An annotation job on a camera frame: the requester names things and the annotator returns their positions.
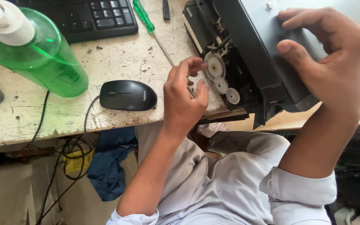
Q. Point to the person's left hand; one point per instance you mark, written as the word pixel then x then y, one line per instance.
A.
pixel 180 100

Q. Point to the person's right hand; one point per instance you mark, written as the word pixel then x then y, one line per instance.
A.
pixel 345 75

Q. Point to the black printer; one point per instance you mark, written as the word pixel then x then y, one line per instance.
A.
pixel 261 62

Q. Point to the medium white plastic gear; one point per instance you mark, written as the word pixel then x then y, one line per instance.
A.
pixel 221 86

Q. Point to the large white plastic gear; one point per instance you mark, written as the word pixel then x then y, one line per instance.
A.
pixel 215 66

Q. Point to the small white plastic gear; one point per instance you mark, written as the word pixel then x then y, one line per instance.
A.
pixel 232 96

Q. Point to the black computer mouse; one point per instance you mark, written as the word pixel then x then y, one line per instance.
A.
pixel 127 95

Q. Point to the small black tool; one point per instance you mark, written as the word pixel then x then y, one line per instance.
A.
pixel 166 11

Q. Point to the blue cloth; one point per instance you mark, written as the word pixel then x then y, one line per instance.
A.
pixel 111 168

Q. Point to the person's light grey clothing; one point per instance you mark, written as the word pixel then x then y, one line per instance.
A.
pixel 230 187

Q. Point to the small white plastic piece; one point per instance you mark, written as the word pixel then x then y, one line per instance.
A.
pixel 271 5

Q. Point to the yellow cloth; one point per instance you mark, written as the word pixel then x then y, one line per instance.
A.
pixel 77 162

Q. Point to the black keyboard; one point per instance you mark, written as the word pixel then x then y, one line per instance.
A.
pixel 83 18

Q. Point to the green bottle with white cap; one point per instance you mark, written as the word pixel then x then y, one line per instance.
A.
pixel 42 59

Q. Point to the white plastic objects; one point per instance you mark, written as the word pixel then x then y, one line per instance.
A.
pixel 355 218

